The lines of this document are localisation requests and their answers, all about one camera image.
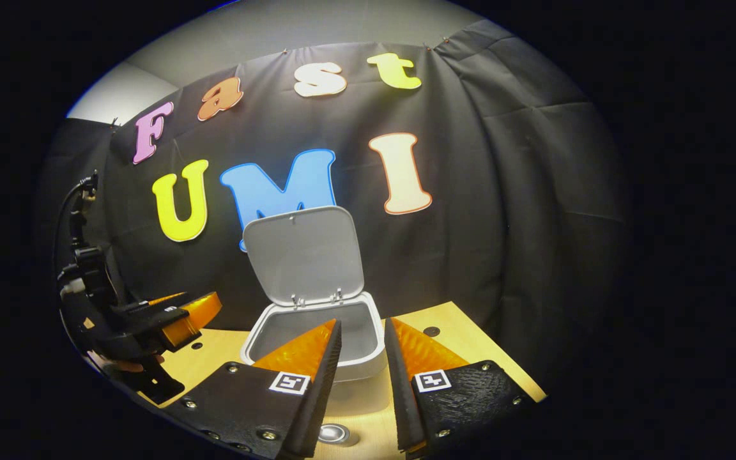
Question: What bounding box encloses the silver pop can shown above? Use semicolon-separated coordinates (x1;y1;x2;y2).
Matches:
317;422;359;447

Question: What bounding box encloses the black backdrop cloth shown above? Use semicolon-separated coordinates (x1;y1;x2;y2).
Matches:
39;19;631;384

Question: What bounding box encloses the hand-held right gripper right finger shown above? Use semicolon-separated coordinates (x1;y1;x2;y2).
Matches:
385;318;535;459

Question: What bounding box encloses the white desktop garbage bin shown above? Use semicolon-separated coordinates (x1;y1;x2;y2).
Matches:
240;205;387;383

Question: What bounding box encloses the wooden desktop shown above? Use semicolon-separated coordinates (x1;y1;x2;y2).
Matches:
87;300;548;460

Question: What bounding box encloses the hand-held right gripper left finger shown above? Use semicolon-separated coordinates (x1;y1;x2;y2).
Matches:
173;319;343;459

